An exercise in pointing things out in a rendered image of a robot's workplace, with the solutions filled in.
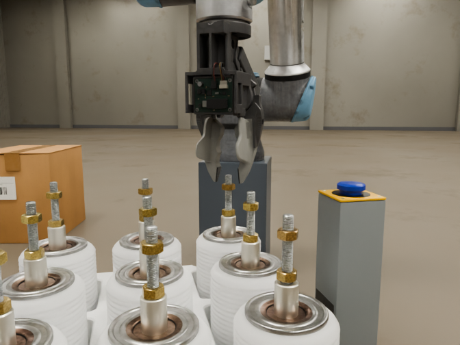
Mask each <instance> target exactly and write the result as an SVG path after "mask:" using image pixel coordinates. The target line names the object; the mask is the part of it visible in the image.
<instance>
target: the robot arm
mask: <svg viewBox="0 0 460 345"><path fill-rule="evenodd" d="M136 1H137V2H138V3H139V4H140V5H142V6H144V7H146V8H151V7H160V8H163V7H166V6H175V5H192V4H196V54H197V71H196V72H185V92H186V113H194V114H196V123H197V125H198V128H199V131H200V133H201V136H202V138H201V139H200V140H199V141H198V142H197V144H196V150H195V153H196V156H197V157H198V158H199V159H202V160H205V164H206V167H207V170H208V173H209V175H210V176H211V178H212V180H213V181H214V182H217V181H218V178H219V175H220V171H221V168H222V166H220V162H239V163H240V165H239V167H238V180H239V183H243V182H244V181H245V179H246V178H247V176H248V174H249V172H250V170H251V167H252V165H253V162H257V161H262V160H264V148H263V146H262V143H261V139H260V138H261V134H262V131H263V128H264V122H291V123H293V122H300V121H306V120H308V119H309V117H310V116H311V111H312V107H313V103H314V95H315V90H316V77H314V76H313V75H312V76H310V68H309V67H308V66H307V65H306V64H305V63H304V0H268V28H269V45H270V66H269V67H268V68H267V69H266V70H265V71H264V73H265V77H259V73H256V72H253V69H252V68H251V65H250V63H249V61H248V58H247V56H246V54H245V52H244V49H243V47H239V46H238V41H239V40H246V39H248V38H250V37H251V26H250V24H251V23H252V22H253V10H252V7H253V6H254V5H257V4H259V3H261V2H262V1H263V0H136ZM188 84H192V104H191V105H189V98H188Z"/></svg>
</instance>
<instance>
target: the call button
mask: <svg viewBox="0 0 460 345"><path fill-rule="evenodd" d="M337 189H338V190H340V194H345V195H351V196H357V195H362V194H363V191H364V190H366V185H365V184H364V183H362V182H357V181H341V182H339V183H337Z"/></svg>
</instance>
